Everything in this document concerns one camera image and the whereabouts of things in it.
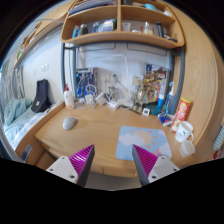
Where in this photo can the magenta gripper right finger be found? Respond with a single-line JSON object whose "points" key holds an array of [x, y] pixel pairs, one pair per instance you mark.
{"points": [[150, 167]]}

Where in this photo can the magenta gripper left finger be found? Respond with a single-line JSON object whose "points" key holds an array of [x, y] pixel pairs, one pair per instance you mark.
{"points": [[75, 168]]}

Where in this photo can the light blue cloud mouse pad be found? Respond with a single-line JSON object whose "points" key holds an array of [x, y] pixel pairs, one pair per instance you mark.
{"points": [[152, 140]]}

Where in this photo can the grey computer mouse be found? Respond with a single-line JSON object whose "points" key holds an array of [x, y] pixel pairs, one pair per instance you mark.
{"points": [[69, 123]]}

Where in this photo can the translucent plastic cup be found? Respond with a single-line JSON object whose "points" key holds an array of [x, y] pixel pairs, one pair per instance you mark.
{"points": [[187, 148]]}

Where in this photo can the white mug with face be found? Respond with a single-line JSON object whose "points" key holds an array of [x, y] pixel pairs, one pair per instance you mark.
{"points": [[184, 132]]}

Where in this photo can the small white cube clock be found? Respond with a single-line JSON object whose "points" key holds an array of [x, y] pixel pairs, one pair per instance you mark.
{"points": [[146, 111]]}

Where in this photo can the blue spray bottle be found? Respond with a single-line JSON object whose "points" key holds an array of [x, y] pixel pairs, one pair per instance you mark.
{"points": [[170, 99]]}

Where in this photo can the red yellow chips can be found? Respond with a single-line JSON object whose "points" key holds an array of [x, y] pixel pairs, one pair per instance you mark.
{"points": [[181, 113]]}

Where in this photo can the white lotion bottle red cap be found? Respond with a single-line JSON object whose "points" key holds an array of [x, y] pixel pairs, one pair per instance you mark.
{"points": [[68, 98]]}

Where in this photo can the black backpack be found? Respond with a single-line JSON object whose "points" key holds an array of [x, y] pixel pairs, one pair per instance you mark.
{"points": [[41, 101]]}

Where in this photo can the white power strip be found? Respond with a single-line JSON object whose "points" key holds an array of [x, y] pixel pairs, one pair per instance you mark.
{"points": [[113, 104]]}

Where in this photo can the light blue bedding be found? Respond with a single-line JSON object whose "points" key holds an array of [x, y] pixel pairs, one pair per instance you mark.
{"points": [[19, 119]]}

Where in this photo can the blue poster box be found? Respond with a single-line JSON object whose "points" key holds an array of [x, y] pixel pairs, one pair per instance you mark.
{"points": [[86, 81]]}

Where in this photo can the colourful poster on wall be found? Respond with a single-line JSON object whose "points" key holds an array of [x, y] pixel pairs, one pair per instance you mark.
{"points": [[156, 82]]}

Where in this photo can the wooden wall shelf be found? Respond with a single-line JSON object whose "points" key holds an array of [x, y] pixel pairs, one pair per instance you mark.
{"points": [[141, 21]]}

